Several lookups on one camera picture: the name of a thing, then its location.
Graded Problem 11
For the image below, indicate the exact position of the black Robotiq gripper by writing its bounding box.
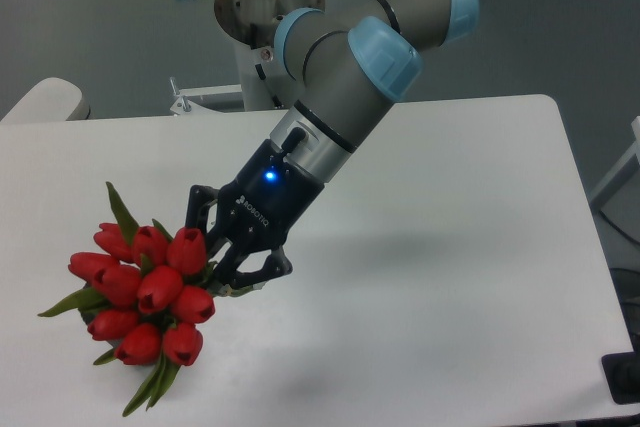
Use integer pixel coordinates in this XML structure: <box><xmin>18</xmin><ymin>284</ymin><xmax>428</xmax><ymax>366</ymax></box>
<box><xmin>185</xmin><ymin>139</ymin><xmax>324</xmax><ymax>297</ymax></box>

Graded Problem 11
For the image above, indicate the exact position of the red tulip bouquet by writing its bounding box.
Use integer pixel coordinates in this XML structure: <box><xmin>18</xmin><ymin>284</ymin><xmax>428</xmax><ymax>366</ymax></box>
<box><xmin>40</xmin><ymin>184</ymin><xmax>216</xmax><ymax>416</ymax></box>

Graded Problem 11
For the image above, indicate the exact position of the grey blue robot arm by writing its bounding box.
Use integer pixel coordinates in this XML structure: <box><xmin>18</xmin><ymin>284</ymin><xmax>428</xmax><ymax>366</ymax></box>
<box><xmin>186</xmin><ymin>0</ymin><xmax>479</xmax><ymax>295</ymax></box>

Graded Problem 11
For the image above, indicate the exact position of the white chair back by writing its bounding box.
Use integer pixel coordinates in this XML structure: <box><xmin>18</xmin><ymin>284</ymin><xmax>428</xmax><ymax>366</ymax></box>
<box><xmin>1</xmin><ymin>77</ymin><xmax>91</xmax><ymax>125</ymax></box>

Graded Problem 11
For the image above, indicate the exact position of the black device at table edge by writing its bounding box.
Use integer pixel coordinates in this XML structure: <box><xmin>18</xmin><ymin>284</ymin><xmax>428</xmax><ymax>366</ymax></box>
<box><xmin>601</xmin><ymin>352</ymin><xmax>639</xmax><ymax>405</ymax></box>

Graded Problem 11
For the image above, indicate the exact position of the white frame at right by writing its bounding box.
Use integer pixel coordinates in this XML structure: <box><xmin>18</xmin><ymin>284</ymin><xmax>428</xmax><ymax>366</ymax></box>
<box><xmin>587</xmin><ymin>117</ymin><xmax>639</xmax><ymax>247</ymax></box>

